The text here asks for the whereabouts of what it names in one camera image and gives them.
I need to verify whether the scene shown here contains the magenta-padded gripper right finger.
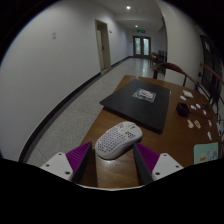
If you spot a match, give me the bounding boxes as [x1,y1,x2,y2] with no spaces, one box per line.
[132,142,184,185]

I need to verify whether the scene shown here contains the pale side door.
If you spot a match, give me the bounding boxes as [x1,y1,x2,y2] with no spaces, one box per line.
[94,19,112,72]

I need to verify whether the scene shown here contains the white paper stack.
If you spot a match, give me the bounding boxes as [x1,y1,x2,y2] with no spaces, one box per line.
[182,89,194,99]

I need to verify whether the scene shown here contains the black cable bundle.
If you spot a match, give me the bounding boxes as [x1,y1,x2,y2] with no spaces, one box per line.
[199,104,212,114]

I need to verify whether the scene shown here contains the dark framed window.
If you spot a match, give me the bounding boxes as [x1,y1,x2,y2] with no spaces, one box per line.
[199,34,223,98]

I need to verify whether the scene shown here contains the wooden armchair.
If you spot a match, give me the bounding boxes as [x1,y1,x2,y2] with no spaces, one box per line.
[151,61,201,92]

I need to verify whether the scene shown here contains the black flat board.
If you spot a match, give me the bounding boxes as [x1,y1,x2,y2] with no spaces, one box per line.
[99,78,172,134]

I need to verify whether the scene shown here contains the black railing with wooden handrail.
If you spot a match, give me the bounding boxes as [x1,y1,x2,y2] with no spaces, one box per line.
[199,62,224,141]

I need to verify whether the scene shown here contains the dark hallway chair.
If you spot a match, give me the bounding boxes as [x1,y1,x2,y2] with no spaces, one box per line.
[148,51,168,68]

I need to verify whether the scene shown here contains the white perforated computer mouse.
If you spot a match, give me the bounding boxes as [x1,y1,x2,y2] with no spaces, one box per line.
[94,120,144,160]

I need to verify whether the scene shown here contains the glass double door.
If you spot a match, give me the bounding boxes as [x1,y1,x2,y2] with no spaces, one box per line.
[132,35,152,58]

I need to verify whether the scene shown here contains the clear plastic bag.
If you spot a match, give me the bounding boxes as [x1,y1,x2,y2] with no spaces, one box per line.
[131,87,158,104]

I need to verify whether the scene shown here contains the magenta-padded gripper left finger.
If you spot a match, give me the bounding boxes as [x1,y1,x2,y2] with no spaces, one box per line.
[39,141,94,185]

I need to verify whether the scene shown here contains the small black box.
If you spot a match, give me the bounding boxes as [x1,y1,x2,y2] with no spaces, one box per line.
[175,101,191,118]

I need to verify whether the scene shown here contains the pale green printed mouse pad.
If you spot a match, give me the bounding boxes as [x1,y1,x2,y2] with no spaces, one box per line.
[193,141,220,164]

